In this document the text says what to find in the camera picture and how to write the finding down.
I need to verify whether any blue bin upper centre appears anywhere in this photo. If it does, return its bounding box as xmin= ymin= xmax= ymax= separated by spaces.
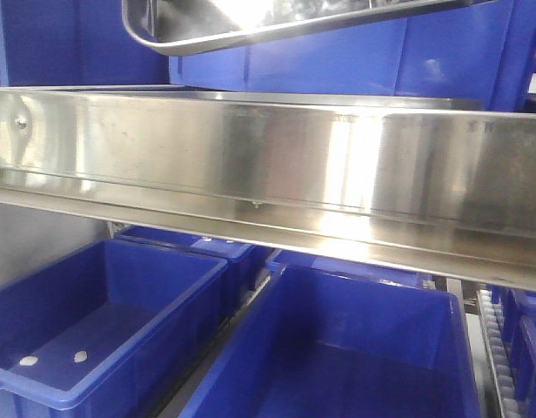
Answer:
xmin=169 ymin=1 xmax=536 ymax=111

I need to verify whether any blue bin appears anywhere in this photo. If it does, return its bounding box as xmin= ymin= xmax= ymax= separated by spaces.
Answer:
xmin=489 ymin=285 xmax=536 ymax=417
xmin=265 ymin=249 xmax=436 ymax=289
xmin=0 ymin=239 xmax=227 ymax=417
xmin=0 ymin=1 xmax=169 ymax=87
xmin=169 ymin=1 xmax=536 ymax=111
xmin=115 ymin=226 xmax=260 ymax=321
xmin=182 ymin=266 xmax=480 ymax=417

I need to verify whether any blue bin lower right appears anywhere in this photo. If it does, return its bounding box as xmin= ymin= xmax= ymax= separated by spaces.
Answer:
xmin=489 ymin=285 xmax=536 ymax=417

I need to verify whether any blue bin rear lower centre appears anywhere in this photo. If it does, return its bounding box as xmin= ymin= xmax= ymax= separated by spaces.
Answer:
xmin=265 ymin=249 xmax=436 ymax=289

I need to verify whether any silver steel tray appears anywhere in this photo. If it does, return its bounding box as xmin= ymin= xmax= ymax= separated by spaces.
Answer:
xmin=121 ymin=0 xmax=477 ymax=56

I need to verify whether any blue bin rear lower left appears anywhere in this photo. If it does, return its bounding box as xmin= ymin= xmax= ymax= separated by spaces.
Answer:
xmin=115 ymin=226 xmax=260 ymax=321

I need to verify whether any stainless steel shelf front rail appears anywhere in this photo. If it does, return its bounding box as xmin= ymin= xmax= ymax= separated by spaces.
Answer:
xmin=0 ymin=85 xmax=536 ymax=291

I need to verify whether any white roller track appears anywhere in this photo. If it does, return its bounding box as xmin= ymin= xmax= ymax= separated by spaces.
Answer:
xmin=477 ymin=289 xmax=525 ymax=417

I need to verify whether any blue bin upper left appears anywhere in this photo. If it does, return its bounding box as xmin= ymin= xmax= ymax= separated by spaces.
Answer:
xmin=0 ymin=1 xmax=169 ymax=87

